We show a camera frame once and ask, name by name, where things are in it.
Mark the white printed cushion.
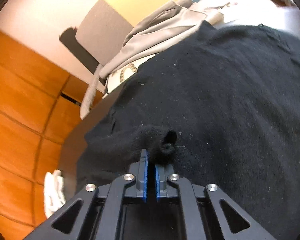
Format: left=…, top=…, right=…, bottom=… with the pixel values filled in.
left=104, top=10, right=223, bottom=94

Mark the grey yellow blue armchair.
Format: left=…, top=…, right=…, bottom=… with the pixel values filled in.
left=58, top=0, right=240, bottom=120

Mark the dark navy knit sweater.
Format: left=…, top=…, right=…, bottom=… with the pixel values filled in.
left=76, top=23, right=300, bottom=239

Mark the grey hoodie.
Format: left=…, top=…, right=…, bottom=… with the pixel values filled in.
left=98, top=0, right=232, bottom=81

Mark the white cloth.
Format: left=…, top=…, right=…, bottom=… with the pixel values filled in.
left=44, top=170, right=66, bottom=218

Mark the wooden wardrobe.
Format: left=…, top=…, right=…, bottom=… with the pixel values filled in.
left=0, top=26, right=105, bottom=240

